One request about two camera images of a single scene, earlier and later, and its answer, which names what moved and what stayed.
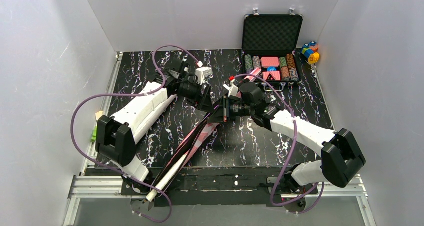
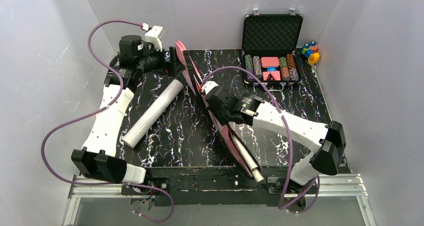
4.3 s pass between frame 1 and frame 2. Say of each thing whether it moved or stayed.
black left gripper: moved
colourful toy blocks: stayed
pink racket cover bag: moved
